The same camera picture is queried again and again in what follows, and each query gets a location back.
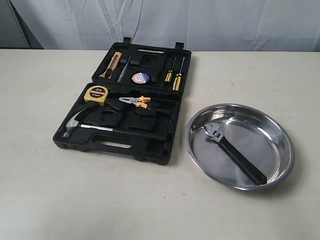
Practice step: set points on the round stainless steel tray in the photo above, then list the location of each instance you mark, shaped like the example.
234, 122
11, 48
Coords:
262, 140

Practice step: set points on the steel claw hammer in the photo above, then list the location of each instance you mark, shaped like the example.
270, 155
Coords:
72, 124

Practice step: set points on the small yellow black screwdriver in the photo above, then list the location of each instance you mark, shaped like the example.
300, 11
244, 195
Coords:
170, 72

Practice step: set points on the yellow handled pliers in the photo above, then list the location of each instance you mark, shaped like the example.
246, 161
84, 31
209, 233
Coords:
137, 101

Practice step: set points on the electrical tape roll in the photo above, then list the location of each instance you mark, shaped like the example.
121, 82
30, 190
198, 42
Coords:
141, 78

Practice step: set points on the black handled adjustable wrench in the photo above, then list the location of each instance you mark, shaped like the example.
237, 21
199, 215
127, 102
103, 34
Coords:
214, 134

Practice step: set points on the yellow utility knife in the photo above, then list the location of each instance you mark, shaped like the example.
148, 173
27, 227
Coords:
112, 65

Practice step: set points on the large yellow black screwdriver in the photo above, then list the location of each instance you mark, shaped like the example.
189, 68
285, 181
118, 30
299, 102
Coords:
178, 78

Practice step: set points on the black plastic tool case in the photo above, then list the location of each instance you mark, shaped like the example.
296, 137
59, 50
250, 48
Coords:
160, 117

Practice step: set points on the clear voltage tester screwdriver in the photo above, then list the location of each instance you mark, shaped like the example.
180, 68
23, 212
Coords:
124, 70

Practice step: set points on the white backdrop curtain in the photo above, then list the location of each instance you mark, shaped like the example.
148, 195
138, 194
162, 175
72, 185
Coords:
202, 25

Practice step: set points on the yellow tape measure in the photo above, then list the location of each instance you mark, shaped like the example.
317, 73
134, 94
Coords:
97, 94

